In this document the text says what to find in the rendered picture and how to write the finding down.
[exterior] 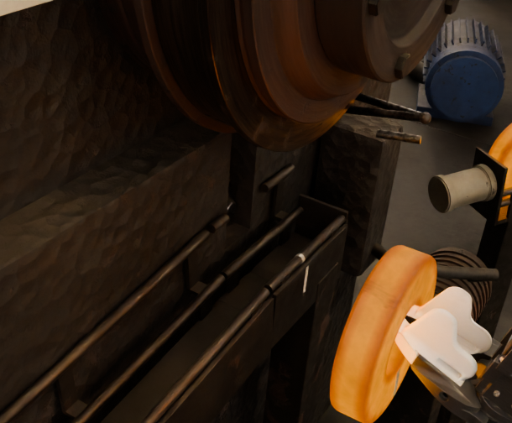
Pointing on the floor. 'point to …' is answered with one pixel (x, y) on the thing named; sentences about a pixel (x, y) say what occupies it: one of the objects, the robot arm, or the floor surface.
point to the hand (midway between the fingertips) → (391, 316)
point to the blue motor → (462, 74)
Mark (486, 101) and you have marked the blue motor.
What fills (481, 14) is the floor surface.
